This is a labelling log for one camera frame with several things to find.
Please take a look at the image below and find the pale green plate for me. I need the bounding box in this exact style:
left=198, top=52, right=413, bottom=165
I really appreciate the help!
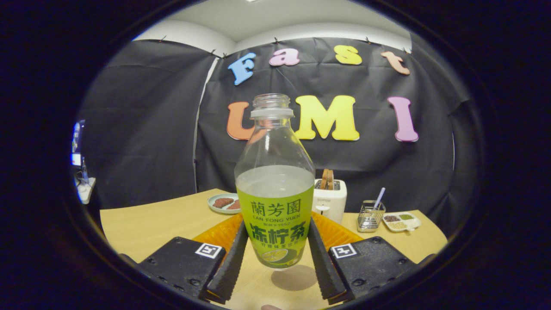
left=207, top=193, right=242, bottom=214

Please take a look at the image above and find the white divided spice dish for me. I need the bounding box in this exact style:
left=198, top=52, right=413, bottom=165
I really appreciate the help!
left=382, top=212, right=421, bottom=233

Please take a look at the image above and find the wire mesh basket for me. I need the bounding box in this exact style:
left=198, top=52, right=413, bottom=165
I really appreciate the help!
left=357, top=200, right=386, bottom=233

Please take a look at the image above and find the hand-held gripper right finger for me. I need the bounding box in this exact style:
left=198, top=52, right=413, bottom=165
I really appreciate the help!
left=307, top=211, right=419, bottom=304

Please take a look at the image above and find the juice bottle with green label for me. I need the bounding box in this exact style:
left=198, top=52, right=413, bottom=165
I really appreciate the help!
left=234, top=93, right=316, bottom=270

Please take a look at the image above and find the white box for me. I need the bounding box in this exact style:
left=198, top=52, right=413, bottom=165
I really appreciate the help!
left=75, top=177, right=96, bottom=204

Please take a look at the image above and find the round brown coaster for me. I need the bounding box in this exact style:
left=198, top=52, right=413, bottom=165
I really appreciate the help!
left=271, top=264, right=318, bottom=291

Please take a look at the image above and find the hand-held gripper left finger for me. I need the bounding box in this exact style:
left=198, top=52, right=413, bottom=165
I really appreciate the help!
left=137, top=213, right=249, bottom=303

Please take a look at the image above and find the white toaster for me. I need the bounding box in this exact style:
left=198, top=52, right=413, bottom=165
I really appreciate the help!
left=312, top=179, right=347, bottom=225

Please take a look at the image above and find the lit computer screen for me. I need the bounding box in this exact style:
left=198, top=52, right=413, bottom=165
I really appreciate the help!
left=71, top=121, right=85, bottom=166

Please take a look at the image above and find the wooden table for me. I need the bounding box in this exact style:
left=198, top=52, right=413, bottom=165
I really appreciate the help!
left=100, top=188, right=448, bottom=310

